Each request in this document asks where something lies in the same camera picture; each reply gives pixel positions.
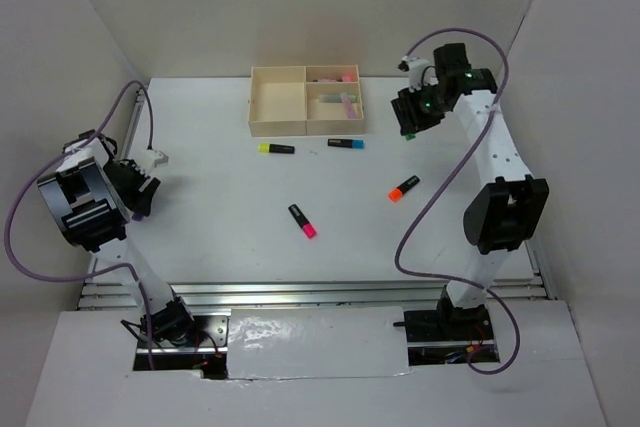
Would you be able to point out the black pink-capped highlighter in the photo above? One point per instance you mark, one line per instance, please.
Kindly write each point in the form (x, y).
(302, 221)

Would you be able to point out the white front cover panel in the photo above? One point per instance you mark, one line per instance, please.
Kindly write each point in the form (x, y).
(316, 343)

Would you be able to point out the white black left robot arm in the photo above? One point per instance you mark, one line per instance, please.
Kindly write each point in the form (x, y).
(93, 196)

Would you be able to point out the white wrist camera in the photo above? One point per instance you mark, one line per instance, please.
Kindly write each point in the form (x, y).
(155, 158)
(415, 68)

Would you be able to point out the pastel green translucent highlighter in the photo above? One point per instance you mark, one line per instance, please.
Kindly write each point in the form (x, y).
(337, 98)

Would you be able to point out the black blue-capped highlighter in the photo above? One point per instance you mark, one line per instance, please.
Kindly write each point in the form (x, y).
(346, 143)

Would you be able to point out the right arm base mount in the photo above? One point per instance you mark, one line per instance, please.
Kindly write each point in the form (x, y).
(428, 328)

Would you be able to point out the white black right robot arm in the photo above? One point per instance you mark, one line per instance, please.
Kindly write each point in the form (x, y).
(507, 209)

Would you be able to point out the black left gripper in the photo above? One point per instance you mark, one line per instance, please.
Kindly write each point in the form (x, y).
(143, 201)

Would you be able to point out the pastel purple translucent highlighter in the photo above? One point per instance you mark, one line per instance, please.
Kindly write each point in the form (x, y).
(347, 101)

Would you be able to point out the black yellow-capped highlighter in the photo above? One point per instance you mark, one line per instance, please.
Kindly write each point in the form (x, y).
(271, 148)

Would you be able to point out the black orange-capped highlighter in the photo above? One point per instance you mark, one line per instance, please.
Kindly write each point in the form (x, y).
(400, 191)

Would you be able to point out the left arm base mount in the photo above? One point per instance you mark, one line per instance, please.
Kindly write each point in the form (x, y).
(185, 330)

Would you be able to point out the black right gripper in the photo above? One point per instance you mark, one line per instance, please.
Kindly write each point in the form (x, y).
(412, 121)

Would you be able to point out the pastel pink translucent highlighter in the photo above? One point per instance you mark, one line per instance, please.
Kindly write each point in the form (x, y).
(342, 79)

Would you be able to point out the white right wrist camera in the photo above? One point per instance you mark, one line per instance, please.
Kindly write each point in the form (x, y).
(415, 68)

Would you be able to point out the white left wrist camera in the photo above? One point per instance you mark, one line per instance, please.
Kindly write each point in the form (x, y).
(155, 158)

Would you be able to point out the wooden compartment tray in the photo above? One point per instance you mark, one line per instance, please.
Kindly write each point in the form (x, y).
(284, 102)

